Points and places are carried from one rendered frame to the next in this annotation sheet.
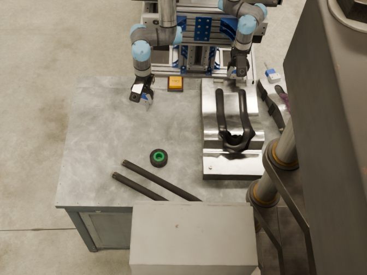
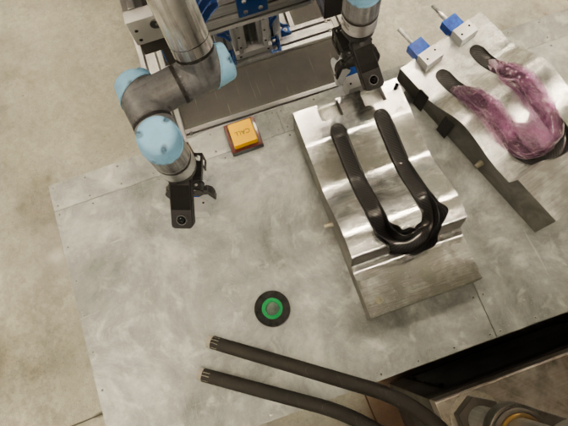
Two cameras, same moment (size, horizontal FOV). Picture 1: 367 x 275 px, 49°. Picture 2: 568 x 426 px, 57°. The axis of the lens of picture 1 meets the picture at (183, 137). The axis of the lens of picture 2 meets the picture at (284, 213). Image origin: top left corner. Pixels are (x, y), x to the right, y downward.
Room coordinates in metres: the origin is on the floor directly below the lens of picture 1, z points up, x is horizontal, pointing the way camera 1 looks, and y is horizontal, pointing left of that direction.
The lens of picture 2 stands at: (0.73, 0.05, 2.02)
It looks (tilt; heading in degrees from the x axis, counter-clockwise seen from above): 75 degrees down; 354
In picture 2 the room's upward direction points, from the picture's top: 10 degrees counter-clockwise
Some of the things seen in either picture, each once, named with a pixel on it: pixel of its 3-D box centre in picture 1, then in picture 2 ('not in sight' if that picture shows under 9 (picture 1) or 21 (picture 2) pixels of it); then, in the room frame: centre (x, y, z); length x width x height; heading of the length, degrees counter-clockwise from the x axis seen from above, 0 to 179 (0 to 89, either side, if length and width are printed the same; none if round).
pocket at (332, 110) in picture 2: (218, 84); (329, 113); (1.25, -0.15, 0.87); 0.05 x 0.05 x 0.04; 4
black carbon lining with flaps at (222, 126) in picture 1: (234, 115); (388, 178); (1.04, -0.22, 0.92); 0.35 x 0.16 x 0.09; 4
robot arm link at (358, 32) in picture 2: (242, 42); (357, 19); (1.35, -0.24, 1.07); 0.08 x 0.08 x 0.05
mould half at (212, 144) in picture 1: (230, 124); (384, 193); (1.02, -0.21, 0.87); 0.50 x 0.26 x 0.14; 4
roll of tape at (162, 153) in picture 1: (159, 157); (272, 308); (0.85, 0.10, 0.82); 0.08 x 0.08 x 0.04
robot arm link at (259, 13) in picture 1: (252, 15); not in sight; (1.44, -0.27, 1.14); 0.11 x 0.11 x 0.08; 62
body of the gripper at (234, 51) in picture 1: (240, 53); (354, 37); (1.35, -0.24, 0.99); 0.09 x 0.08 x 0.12; 6
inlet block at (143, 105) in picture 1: (146, 97); (199, 188); (1.17, 0.19, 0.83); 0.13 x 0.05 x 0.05; 164
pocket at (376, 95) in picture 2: (240, 84); (371, 98); (1.25, -0.26, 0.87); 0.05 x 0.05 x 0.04; 4
